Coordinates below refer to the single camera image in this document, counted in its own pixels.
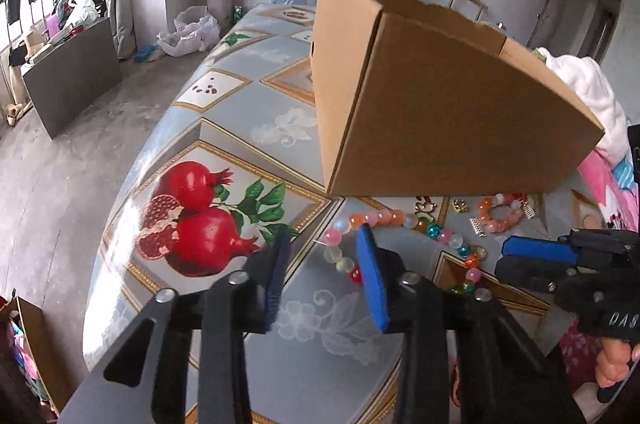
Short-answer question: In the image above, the multicolour bead bracelet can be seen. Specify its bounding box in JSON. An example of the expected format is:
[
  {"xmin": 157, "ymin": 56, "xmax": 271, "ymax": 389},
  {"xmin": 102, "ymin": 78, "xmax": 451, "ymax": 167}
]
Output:
[{"xmin": 322, "ymin": 209, "xmax": 483, "ymax": 295}]

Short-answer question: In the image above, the fruit print tablecloth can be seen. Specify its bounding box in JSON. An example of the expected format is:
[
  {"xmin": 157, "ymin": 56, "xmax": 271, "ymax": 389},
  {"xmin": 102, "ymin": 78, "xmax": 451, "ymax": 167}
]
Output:
[{"xmin": 82, "ymin": 2, "xmax": 601, "ymax": 424}]

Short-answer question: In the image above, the brown cardboard box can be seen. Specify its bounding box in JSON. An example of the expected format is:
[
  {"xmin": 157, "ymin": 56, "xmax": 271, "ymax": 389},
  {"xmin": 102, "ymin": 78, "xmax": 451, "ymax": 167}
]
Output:
[{"xmin": 309, "ymin": 0, "xmax": 606, "ymax": 197}]

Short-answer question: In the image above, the pink floral blanket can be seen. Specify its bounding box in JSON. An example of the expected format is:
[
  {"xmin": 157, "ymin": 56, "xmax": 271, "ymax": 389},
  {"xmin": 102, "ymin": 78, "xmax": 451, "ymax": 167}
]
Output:
[{"xmin": 555, "ymin": 148, "xmax": 640, "ymax": 407}]

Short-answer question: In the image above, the white fluffy blanket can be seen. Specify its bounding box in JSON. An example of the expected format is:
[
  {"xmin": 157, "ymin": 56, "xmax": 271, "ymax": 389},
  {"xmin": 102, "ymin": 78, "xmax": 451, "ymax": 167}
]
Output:
[{"xmin": 544, "ymin": 52, "xmax": 632, "ymax": 167}]

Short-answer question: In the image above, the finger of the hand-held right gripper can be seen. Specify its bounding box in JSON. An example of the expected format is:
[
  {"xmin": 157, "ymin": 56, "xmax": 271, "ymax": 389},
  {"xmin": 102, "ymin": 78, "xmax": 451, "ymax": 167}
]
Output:
[
  {"xmin": 494, "ymin": 256, "xmax": 569, "ymax": 295},
  {"xmin": 501, "ymin": 235, "xmax": 577, "ymax": 265}
]

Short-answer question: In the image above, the person's right hand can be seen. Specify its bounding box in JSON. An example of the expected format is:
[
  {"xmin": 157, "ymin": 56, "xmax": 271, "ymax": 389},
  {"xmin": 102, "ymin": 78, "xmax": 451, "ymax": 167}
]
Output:
[{"xmin": 597, "ymin": 338, "xmax": 640, "ymax": 390}]

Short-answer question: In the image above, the grey door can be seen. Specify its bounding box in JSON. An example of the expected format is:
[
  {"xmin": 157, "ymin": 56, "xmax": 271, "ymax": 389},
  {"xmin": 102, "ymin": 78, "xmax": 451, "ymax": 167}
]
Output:
[{"xmin": 527, "ymin": 0, "xmax": 627, "ymax": 65}]

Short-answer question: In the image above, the gold pendant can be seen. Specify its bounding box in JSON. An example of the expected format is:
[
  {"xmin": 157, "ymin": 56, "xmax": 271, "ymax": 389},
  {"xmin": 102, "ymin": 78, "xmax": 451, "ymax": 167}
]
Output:
[{"xmin": 414, "ymin": 196, "xmax": 441, "ymax": 218}]

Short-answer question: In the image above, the white bag on cabinet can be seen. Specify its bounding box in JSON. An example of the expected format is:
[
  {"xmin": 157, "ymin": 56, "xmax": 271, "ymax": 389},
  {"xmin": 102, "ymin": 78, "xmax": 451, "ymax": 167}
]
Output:
[{"xmin": 64, "ymin": 0, "xmax": 99, "ymax": 28}]

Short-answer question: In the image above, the wooden chair frame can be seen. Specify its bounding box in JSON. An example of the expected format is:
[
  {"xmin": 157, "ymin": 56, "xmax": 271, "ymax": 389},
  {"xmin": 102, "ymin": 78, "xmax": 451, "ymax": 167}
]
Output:
[{"xmin": 447, "ymin": 0, "xmax": 489, "ymax": 25}]

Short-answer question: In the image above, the pink bead bracelet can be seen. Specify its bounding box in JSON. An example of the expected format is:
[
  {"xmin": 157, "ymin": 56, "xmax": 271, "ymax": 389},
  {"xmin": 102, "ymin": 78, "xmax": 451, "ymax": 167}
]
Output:
[{"xmin": 477, "ymin": 193, "xmax": 526, "ymax": 233}]

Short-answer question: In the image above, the white plastic bag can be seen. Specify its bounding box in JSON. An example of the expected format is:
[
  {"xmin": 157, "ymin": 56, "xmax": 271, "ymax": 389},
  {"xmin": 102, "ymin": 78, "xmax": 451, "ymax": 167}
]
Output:
[{"xmin": 157, "ymin": 6, "xmax": 221, "ymax": 57}]

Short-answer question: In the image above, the brown storage box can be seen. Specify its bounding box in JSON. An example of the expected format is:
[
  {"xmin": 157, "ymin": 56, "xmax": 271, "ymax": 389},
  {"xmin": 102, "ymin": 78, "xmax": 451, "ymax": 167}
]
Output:
[{"xmin": 0, "ymin": 289, "xmax": 77, "ymax": 421}]

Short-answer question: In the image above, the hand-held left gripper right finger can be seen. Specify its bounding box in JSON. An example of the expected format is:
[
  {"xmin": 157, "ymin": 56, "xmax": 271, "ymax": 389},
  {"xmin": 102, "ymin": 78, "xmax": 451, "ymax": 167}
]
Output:
[{"xmin": 355, "ymin": 224, "xmax": 588, "ymax": 424}]

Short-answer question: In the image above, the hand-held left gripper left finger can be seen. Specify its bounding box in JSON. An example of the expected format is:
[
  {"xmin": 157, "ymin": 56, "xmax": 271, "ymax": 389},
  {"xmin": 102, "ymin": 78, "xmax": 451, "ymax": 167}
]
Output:
[{"xmin": 57, "ymin": 226, "xmax": 292, "ymax": 424}]

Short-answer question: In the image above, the pair of shoes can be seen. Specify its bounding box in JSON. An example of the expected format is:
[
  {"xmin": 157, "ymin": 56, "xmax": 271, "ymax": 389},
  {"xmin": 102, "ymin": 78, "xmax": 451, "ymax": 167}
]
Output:
[{"xmin": 4, "ymin": 100, "xmax": 34, "ymax": 127}]

